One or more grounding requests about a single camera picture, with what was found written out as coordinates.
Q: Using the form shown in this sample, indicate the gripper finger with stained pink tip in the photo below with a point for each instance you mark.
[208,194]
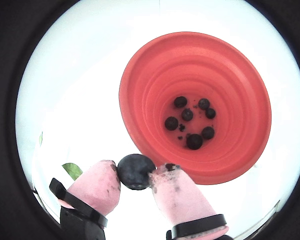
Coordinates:
[180,195]

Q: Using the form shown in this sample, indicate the gripper finger with pink tip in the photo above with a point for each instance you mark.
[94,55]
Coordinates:
[95,187]

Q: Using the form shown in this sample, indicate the red collapsible silicone cup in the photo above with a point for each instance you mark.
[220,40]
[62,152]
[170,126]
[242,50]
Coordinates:
[215,62]

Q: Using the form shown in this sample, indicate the small narrow green leaf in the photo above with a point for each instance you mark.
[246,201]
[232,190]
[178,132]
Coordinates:
[73,170]

